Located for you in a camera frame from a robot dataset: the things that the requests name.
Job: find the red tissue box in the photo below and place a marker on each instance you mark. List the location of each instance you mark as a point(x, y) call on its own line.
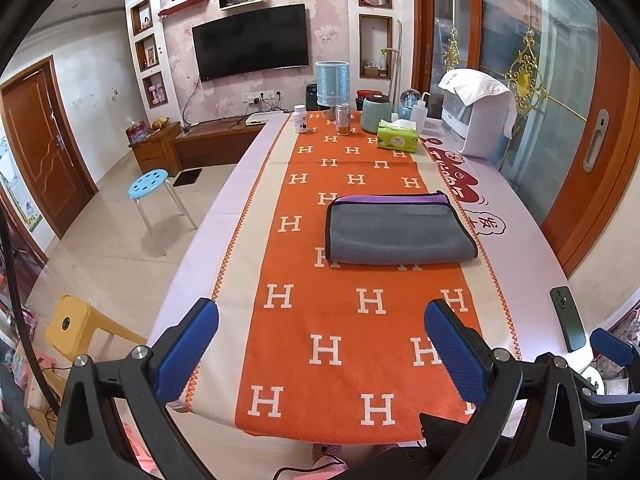
point(137, 132)

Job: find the amber glass jar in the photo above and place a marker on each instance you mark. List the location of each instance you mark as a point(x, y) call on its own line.
point(342, 121)

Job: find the pale printed tablecloth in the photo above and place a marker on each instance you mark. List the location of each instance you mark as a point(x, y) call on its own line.
point(525, 260)

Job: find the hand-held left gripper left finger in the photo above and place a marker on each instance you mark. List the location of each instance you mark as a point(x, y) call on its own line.
point(186, 352)

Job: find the gold door ornament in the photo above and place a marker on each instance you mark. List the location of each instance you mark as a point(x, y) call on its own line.
point(525, 75)

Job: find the white squeeze bottle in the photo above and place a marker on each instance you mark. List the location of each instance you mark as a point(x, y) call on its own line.
point(419, 117)

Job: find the orange patterned blanket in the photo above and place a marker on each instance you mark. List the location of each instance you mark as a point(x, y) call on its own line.
point(350, 185)

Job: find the grey towel with purple edge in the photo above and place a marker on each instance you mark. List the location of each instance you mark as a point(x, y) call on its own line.
point(395, 235)

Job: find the dark small appliance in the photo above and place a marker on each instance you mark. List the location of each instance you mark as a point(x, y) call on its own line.
point(312, 97)

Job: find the wooden side cabinet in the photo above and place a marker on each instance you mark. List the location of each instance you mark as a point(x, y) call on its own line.
point(155, 152)

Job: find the brown wooden door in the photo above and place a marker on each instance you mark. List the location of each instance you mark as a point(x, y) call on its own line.
point(42, 150)

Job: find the snow globe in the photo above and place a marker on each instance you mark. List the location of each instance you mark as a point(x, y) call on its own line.
point(407, 102)

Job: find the white set-top box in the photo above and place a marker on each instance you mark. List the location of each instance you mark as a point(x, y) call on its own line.
point(261, 119)

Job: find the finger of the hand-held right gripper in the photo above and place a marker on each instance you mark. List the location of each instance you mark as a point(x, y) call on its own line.
point(611, 347)

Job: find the teal canister with black lid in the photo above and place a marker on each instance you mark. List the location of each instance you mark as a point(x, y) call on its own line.
point(376, 116)

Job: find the green tissue pack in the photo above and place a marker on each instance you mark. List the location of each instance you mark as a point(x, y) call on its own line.
point(397, 137)

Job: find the wooden television cabinet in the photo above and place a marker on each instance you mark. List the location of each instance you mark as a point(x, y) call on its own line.
point(220, 142)

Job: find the white pill bottle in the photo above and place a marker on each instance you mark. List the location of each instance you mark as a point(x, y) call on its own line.
point(300, 120)

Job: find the white countertop appliance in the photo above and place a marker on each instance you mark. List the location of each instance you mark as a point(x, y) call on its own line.
point(482, 127)

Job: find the blue round stool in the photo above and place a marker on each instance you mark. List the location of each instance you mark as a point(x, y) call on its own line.
point(147, 182)

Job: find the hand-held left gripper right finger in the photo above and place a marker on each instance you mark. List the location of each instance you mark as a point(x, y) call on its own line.
point(457, 355)

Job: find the dark floor mat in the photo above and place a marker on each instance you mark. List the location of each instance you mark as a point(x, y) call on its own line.
point(187, 177)

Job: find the white cloth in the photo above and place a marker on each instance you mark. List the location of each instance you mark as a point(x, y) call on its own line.
point(472, 85)

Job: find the dark green smartphone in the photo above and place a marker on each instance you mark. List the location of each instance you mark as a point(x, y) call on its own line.
point(569, 317)

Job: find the light blue cylindrical container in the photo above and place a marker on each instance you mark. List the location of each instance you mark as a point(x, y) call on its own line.
point(332, 82)

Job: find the yellow stool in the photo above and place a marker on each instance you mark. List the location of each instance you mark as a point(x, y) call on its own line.
point(72, 322)

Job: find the red wall shelf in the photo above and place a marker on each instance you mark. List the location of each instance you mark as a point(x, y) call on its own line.
point(182, 6)

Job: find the black flat television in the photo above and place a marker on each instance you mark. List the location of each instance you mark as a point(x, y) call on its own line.
point(250, 42)

